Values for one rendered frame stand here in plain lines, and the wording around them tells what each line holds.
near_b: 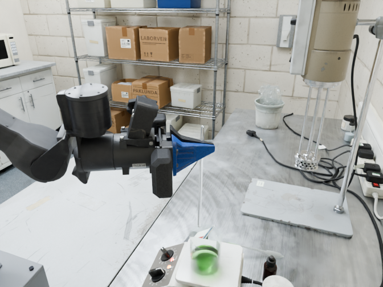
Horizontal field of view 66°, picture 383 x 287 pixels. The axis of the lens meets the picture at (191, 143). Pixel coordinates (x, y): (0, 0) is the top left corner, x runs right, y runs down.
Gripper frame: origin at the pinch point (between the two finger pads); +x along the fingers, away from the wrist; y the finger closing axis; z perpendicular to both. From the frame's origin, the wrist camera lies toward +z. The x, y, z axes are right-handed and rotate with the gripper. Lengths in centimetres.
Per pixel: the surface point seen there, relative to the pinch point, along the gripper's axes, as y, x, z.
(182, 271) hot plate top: -0.8, -1.9, -26.0
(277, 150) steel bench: 64, 45, -34
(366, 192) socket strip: 29, 60, -32
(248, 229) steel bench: 18.9, 18.2, -34.5
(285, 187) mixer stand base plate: 36, 36, -33
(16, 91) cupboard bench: 250, -134, -54
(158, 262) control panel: 6.6, -6.6, -31.0
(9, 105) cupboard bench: 241, -139, -64
